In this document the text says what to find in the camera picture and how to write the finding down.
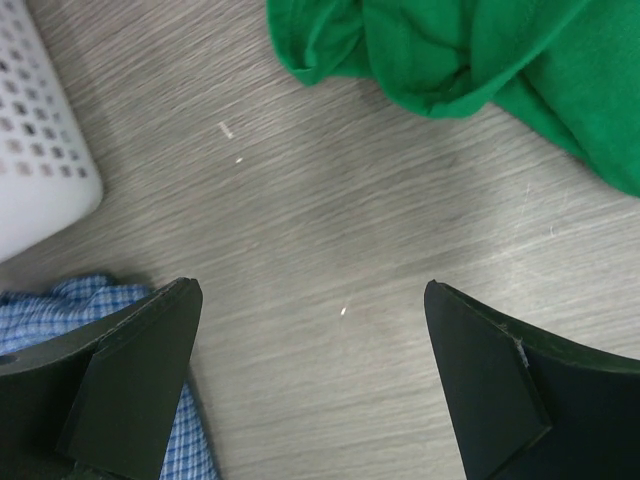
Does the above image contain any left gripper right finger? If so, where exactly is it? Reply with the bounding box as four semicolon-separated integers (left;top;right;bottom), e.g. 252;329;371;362
424;280;639;479

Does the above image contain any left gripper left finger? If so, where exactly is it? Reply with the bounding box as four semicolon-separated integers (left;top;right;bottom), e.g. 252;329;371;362
1;278;203;479

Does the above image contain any green t-shirt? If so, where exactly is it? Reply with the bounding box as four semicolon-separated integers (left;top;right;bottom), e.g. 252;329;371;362
266;1;639;195

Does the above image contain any blue checked shirt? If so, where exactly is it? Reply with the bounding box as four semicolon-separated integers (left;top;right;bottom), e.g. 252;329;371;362
1;274;220;480

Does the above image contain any white perforated basket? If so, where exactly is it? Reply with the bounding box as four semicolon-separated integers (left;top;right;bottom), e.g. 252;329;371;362
0;1;103;260

